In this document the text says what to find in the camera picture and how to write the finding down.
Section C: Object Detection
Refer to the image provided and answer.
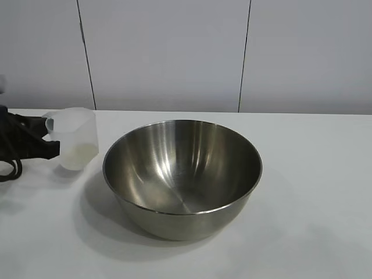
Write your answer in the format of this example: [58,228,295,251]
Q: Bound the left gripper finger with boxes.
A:
[11,130,62,161]
[9,113,49,141]

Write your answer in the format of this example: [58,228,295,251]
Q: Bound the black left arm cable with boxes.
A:
[0,156,23,183]

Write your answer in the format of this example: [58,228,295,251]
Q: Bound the stainless steel mixing bowl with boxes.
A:
[102,118,264,242]

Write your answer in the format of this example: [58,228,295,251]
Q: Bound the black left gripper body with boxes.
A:
[0,105,19,161]

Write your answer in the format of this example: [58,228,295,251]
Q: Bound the clear plastic measuring cup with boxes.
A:
[42,106,100,171]

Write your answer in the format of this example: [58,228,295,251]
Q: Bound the white rice grains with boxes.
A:
[60,143,99,170]

